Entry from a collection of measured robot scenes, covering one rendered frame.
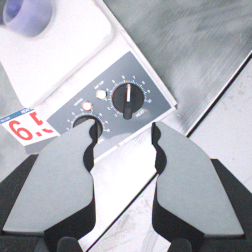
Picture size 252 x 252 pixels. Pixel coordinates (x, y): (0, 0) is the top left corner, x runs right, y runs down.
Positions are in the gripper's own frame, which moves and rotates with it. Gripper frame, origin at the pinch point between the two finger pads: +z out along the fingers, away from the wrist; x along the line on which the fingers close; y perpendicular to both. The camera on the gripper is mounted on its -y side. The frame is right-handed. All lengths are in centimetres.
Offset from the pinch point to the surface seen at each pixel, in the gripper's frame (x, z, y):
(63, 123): -6.6, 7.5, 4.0
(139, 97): 1.4, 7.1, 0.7
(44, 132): -11.5, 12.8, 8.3
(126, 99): 0.1, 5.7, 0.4
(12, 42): -12.2, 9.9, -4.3
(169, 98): 4.6, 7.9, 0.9
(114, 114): -1.1, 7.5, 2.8
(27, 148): -15.3, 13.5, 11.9
